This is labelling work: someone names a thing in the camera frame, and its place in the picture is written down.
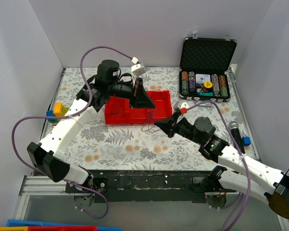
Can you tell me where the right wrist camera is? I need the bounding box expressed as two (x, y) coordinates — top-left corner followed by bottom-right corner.
(173, 101), (190, 115)

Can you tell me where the yellow storage bin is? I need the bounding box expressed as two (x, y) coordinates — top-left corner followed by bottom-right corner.
(0, 226), (28, 231)

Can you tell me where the red three-compartment tray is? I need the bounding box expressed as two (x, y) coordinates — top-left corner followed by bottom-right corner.
(104, 90), (172, 125)

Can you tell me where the black microphone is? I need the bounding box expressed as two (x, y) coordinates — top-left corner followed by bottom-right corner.
(229, 121), (245, 154)

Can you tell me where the yellow dealer chip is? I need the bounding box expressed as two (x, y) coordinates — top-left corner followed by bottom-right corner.
(204, 81), (213, 89)

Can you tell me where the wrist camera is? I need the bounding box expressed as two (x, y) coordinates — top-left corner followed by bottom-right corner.
(131, 63), (147, 77)
(173, 101), (190, 115)

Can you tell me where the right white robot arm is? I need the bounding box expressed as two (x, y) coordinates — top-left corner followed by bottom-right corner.
(154, 112), (289, 219)

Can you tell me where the small blue block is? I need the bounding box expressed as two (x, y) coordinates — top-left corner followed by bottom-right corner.
(242, 136), (251, 146)

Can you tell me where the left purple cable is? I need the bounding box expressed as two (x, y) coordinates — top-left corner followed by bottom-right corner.
(11, 46), (140, 219)

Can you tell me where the black poker chip case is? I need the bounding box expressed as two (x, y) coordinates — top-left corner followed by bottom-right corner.
(179, 37), (237, 103)

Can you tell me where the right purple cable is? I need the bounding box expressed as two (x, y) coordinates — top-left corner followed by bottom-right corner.
(185, 100), (251, 231)

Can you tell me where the teal card box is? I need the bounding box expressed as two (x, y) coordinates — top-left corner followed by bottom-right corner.
(198, 92), (213, 97)

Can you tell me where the yellow toy brick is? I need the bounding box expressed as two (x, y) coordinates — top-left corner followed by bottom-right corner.
(53, 102), (68, 121)

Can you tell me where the blue toy brick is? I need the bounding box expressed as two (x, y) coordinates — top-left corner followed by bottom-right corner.
(46, 110), (58, 124)

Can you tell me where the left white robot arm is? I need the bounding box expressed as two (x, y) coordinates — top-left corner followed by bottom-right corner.
(27, 60), (155, 193)

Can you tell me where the red storage bin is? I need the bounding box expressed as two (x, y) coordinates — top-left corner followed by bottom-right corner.
(27, 226), (98, 231)

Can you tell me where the purple cable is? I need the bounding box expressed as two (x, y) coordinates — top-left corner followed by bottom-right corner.
(185, 100), (251, 231)
(11, 46), (140, 219)

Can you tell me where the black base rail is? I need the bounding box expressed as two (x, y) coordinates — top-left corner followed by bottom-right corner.
(65, 169), (241, 204)

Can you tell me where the playing card deck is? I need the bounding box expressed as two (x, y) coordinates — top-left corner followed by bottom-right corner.
(195, 74), (210, 84)

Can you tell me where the green toy brick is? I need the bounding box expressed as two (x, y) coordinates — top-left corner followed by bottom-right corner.
(53, 107), (70, 124)

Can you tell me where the blue storage bin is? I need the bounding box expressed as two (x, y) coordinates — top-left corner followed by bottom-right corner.
(6, 219), (123, 231)

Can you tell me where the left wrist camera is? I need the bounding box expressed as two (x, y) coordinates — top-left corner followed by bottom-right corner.
(131, 63), (147, 77)

